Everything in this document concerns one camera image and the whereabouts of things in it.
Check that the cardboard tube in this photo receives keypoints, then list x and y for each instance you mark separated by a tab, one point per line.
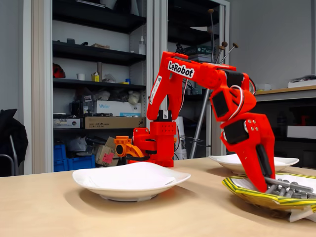
99	67

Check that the white Weller box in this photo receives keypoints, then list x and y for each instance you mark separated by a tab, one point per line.
116	107

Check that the white square ceramic plate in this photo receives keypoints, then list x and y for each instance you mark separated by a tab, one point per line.
223	161
128	193

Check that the long brown cardboard box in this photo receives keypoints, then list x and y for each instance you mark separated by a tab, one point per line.
113	123

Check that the white squeeze bottle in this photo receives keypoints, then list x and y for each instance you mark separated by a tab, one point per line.
142	48

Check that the flat wooden piece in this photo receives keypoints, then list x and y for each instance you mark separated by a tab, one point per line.
100	46

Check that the small yellow carton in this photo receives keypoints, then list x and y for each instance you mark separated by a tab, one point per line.
95	77

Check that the cardboard box pink label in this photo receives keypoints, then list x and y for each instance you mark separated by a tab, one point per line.
106	156

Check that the tall blue plastic crate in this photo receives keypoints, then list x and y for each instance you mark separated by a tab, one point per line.
60	153

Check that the white plush lump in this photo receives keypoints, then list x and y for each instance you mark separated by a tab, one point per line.
134	97

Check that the white printed carton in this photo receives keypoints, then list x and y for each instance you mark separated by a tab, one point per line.
181	148

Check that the white paper napkin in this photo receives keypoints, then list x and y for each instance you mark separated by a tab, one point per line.
279	162
153	176

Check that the small white box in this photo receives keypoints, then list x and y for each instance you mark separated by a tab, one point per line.
263	87

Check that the white box in sideboard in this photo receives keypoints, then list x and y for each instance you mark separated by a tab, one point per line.
302	132

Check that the white cup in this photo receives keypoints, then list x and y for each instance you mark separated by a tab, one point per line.
81	77

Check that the yellow green striped plate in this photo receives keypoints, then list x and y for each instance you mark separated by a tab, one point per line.
249	196

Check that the flat grey white box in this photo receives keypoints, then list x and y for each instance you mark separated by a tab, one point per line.
66	123

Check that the low blue plastic crate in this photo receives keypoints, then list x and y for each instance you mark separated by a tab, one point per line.
81	163

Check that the metal coat stand wooden knobs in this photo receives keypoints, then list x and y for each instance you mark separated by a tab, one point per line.
200	123

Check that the clear plastic bag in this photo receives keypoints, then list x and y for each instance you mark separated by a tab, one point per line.
108	78

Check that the black jacket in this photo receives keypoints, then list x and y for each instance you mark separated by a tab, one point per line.
12	133

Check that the stack of books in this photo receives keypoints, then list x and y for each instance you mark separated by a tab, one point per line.
205	50

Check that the orange printed table clamp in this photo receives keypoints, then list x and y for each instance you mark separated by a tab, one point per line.
122	141

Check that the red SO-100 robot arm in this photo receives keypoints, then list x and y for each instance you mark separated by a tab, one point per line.
205	74

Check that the grey sideboard wooden top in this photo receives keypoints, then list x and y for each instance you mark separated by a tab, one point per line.
296	95

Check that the metal tube chair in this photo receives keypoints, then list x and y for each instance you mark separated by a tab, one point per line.
14	154

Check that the grey open shelf cabinet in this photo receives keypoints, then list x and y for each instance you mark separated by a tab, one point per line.
39	74
161	29

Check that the red gripper black motor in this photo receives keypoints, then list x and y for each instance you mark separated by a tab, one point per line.
249	145

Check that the red black helmet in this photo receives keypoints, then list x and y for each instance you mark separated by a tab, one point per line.
58	71

